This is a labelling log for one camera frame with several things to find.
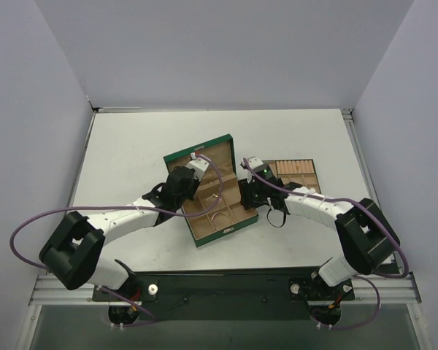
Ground silver pearl bangle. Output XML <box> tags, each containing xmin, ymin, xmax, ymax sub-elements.
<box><xmin>211</xmin><ymin>211</ymin><xmax>231</xmax><ymax>224</ymax></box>
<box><xmin>206</xmin><ymin>194</ymin><xmax>222</xmax><ymax>206</ymax></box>

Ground green tray with compartments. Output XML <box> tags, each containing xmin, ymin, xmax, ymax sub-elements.
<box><xmin>264</xmin><ymin>159</ymin><xmax>321</xmax><ymax>193</ymax></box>

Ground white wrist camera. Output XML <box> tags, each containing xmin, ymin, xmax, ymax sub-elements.
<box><xmin>240</xmin><ymin>157</ymin><xmax>267</xmax><ymax>174</ymax></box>
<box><xmin>186</xmin><ymin>152</ymin><xmax>210</xmax><ymax>181</ymax></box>

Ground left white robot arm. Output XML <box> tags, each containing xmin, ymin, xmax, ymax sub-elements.
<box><xmin>39</xmin><ymin>163</ymin><xmax>204</xmax><ymax>300</ymax></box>

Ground aluminium frame rail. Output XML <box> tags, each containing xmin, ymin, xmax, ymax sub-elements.
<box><xmin>39</xmin><ymin>109</ymin><xmax>409</xmax><ymax>314</ymax></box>

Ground purple cable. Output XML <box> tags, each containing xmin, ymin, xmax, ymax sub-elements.
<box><xmin>242</xmin><ymin>157</ymin><xmax>410</xmax><ymax>331</ymax></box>
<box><xmin>9</xmin><ymin>153</ymin><xmax>226</xmax><ymax>327</ymax></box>

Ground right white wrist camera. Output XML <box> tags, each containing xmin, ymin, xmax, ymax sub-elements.
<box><xmin>240</xmin><ymin>157</ymin><xmax>267</xmax><ymax>174</ymax></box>

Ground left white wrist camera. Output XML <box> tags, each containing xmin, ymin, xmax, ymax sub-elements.
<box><xmin>186</xmin><ymin>152</ymin><xmax>210</xmax><ymax>181</ymax></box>

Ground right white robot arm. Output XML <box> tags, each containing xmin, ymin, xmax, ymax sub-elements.
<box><xmin>239</xmin><ymin>157</ymin><xmax>406</xmax><ymax>287</ymax></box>

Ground green jewelry box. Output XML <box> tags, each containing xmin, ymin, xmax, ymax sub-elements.
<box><xmin>164</xmin><ymin>134</ymin><xmax>258</xmax><ymax>247</ymax></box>

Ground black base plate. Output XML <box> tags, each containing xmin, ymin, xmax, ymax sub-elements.
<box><xmin>92</xmin><ymin>267</ymin><xmax>355</xmax><ymax>323</ymax></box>

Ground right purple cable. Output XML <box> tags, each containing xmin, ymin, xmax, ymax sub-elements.
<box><xmin>242</xmin><ymin>157</ymin><xmax>410</xmax><ymax>331</ymax></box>

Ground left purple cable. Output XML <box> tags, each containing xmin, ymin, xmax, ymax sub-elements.
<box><xmin>9</xmin><ymin>153</ymin><xmax>226</xmax><ymax>327</ymax></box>

